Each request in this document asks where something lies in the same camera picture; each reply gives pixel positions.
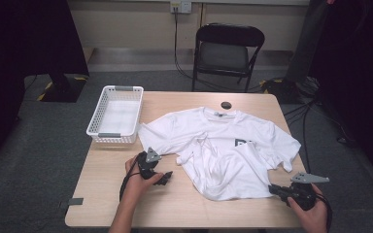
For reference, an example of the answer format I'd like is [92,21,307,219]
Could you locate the black floor cables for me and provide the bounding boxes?
[261,77,358,174]

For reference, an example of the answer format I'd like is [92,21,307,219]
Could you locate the person's right hand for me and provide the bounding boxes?
[286,183,330,233]

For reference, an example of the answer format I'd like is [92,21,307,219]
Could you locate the person's left hand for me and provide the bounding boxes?
[124,154,165,202]

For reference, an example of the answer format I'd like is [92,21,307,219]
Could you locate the black curtain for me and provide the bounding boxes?
[0,0,90,171]
[307,0,373,190]

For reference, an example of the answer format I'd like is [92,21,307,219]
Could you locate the black folding chair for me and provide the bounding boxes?
[191,22,266,94]

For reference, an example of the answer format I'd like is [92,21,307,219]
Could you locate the white t-shirt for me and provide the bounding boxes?
[137,106,302,202]

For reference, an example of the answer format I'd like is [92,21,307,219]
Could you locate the black stand base plate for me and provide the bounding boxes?
[38,74,87,104]

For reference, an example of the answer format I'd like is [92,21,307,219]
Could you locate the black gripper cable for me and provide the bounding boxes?
[315,192,334,233]
[119,151,144,202]

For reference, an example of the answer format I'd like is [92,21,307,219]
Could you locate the white plastic basket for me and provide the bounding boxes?
[85,84,145,145]

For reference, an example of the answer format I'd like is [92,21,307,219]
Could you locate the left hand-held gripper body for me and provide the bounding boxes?
[136,147,163,181]

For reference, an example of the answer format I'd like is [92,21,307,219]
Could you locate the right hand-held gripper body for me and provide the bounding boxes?
[285,172,330,212]

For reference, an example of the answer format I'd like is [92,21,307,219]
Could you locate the white wall socket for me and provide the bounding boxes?
[169,0,192,15]

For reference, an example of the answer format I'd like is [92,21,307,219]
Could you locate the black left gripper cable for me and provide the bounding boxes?
[119,151,144,202]

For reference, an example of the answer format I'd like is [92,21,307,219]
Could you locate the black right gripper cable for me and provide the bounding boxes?
[315,192,334,233]

